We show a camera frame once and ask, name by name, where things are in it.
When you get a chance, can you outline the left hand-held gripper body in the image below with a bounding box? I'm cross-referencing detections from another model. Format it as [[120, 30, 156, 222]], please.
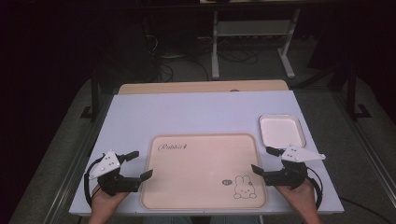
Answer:
[[88, 150, 143, 197]]

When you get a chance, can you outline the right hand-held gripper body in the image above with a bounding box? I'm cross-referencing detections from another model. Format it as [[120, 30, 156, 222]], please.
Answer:
[[264, 144, 326, 190]]

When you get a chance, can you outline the person's right hand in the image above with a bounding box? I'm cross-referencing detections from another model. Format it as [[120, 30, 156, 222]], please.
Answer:
[[275, 179, 318, 217]]

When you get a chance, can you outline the person's left hand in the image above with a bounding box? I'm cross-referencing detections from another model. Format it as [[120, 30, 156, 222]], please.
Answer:
[[90, 185, 130, 216]]

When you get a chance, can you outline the small white rectangular dish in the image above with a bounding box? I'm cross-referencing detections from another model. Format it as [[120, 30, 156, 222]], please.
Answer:
[[259, 113, 307, 149]]

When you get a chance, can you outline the pink tray with rabbit print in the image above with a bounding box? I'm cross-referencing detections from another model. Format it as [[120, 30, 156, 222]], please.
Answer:
[[140, 133, 269, 211]]

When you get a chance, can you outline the light wooden table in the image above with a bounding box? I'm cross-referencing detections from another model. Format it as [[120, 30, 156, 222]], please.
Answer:
[[118, 79, 290, 95]]

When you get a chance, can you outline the black metal stand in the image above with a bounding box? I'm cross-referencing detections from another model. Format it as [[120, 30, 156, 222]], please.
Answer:
[[346, 63, 374, 121]]

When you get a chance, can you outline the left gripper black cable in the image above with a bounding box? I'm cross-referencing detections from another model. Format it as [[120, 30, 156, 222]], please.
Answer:
[[83, 154, 106, 209]]

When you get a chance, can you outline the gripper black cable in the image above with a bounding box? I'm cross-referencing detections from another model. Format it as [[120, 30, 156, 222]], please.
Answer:
[[306, 167, 323, 210], [83, 154, 106, 209]]

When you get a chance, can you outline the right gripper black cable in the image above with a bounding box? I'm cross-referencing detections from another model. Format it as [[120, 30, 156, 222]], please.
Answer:
[[306, 167, 323, 210]]

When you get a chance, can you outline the black floor cable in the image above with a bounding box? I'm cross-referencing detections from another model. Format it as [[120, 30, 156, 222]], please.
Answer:
[[338, 196, 389, 224]]

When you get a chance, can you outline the tangle of black floor cables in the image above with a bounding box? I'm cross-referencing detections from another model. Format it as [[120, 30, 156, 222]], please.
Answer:
[[141, 18, 261, 82]]

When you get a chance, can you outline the white metal desk frame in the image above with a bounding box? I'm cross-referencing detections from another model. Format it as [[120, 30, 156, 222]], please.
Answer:
[[210, 8, 302, 80]]

